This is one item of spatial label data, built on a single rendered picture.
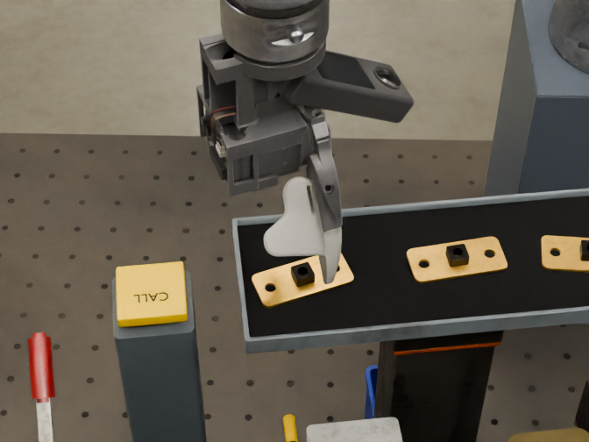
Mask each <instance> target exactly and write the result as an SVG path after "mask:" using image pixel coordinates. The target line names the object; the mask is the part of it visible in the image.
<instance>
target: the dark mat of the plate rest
mask: <svg viewBox="0 0 589 442"><path fill-rule="evenodd" d="M342 222H343V224H342V225H341V228H342V245H341V254H342V255H343V257H344V259H345V261H346V263H347V265H348V267H349V269H350V270H351V272H352V274H353V282H352V283H350V284H347V285H344V286H341V287H338V288H335V289H330V290H327V291H324V292H322V293H318V294H315V295H312V296H307V297H304V298H302V299H299V300H295V301H293V302H290V303H284V304H282V305H279V306H276V307H272V308H266V307H265V306H264V305H263V304H262V302H261V301H260V298H259V295H258V293H257V291H256V289H255V288H254V286H253V283H252V277H253V276H254V275H255V274H257V273H260V272H264V271H267V270H269V269H273V268H276V267H281V266H284V265H287V264H290V263H293V262H296V261H299V260H304V259H307V258H310V257H313V256H316V255H310V256H281V257H277V256H272V255H271V254H270V253H268V252H267V250H266V249H265V246H264V235H265V233H266V231H267V230H268V229H269V228H270V227H272V226H273V225H274V224H275V223H268V224H257V225H238V242H239V250H240V258H241V266H242V274H243V282H244V289H245V304H246V312H247V320H248V328H249V336H250V337H261V336H271V335H280V334H289V333H299V332H318V331H328V330H337V329H346V328H356V327H366V326H375V325H385V324H403V323H413V322H422V321H432V320H442V319H452V318H461V317H479V316H489V315H499V314H508V313H518V312H527V311H537V310H555V309H565V308H575V307H585V306H589V273H582V272H569V271H556V270H547V269H545V268H543V266H542V253H541V238H542V237H543V236H546V235H549V236H562V237H576V238H589V196H576V197H566V198H555V199H545V200H535V201H524V202H514V203H494V204H483V205H473V206H463V207H452V208H442V209H432V210H412V211H402V212H391V213H381V214H371V215H360V216H349V217H342ZM485 237H495V238H496V239H497V240H499V243H500V247H501V249H502V252H503V253H504V256H505V258H506V261H507V268H506V269H505V270H503V271H499V272H492V273H487V274H476V275H471V276H466V277H459V278H454V279H449V280H442V281H437V282H426V283H418V282H416V281H415V279H414V276H413V274H412V271H411V268H410V265H409V263H408V258H407V251H408V250H409V249H412V248H417V247H424V246H434V245H440V244H446V243H451V242H458V241H463V240H469V239H480V238H485Z"/></svg>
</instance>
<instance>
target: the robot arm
mask: <svg viewBox="0 0 589 442"><path fill-rule="evenodd" d="M220 13H221V28H222V32H221V33H218V34H214V35H210V36H207V37H203V38H199V43H200V55H201V67H202V84H200V85H196V92H197V103H198V115H199V126H200V135H201V137H206V136H207V141H208V146H209V154H210V158H211V159H212V161H213V163H214V165H215V167H216V171H217V172H218V174H219V176H220V178H221V180H225V181H226V183H227V185H228V187H229V196H230V197H231V196H236V195H240V194H243V193H246V192H249V191H252V192H255V191H259V190H262V189H267V188H271V187H273V186H277V185H278V177H280V176H283V175H289V174H292V173H295V172H298V171H299V167H300V166H303V165H307V164H308V165H307V166H306V170H307V177H308V178H306V177H303V176H296V177H293V178H291V179H290V180H289V181H288V182H287V183H286V184H285V186H284V189H283V193H282V195H283V201H284V206H285V211H284V214H283V216H282V218H281V219H279V220H278V221H277V222H276V223H275V224H274V225H273V226H272V227H270V228H269V229H268V230H267V231H266V233H265V235H264V246H265V249H266V250H267V252H268V253H270V254H271V255H272V256H277V257H281V256H310V255H319V261H320V266H321V270H322V275H323V282H324V284H329V283H332V282H333V281H334V278H335V275H336V271H337V266H338V263H339V261H340V255H341V245H342V228H341V225H342V224H343V222H342V211H341V199H340V190H339V184H338V178H337V171H336V167H335V163H334V160H333V157H332V153H331V151H332V146H331V136H330V124H329V121H328V119H327V116H326V114H325V112H324V110H329V111H337V112H342V113H346V114H351V115H356V116H361V117H365V118H373V119H378V120H383V121H387V122H392V123H400V122H401V121H402V119H404V118H405V116H406V115H407V114H408V112H409V111H410V109H411V108H412V107H413V106H414V103H415V101H414V98H413V97H412V96H411V95H410V93H409V92H408V90H407V88H406V87H405V85H404V84H403V82H402V81H401V79H400V77H399V76H398V75H397V74H396V72H395V71H394V69H393V67H392V66H391V65H389V64H386V63H382V62H377V61H371V60H367V59H363V58H359V57H356V56H351V55H348V54H344V53H337V52H333V51H329V50H326V38H327V34H328V30H329V22H330V0H220ZM549 33H550V40H551V43H552V45H553V46H554V48H555V49H556V51H557V52H558V53H559V55H560V56H561V57H562V58H563V59H565V60H566V61H567V62H568V63H570V64H571V65H572V66H573V67H575V68H577V69H579V70H581V71H583V72H585V73H587V74H589V0H557V1H556V3H555V5H554V8H553V10H552V13H551V18H550V28H549ZM203 105H204V106H205V116H204V111H203Z"/></svg>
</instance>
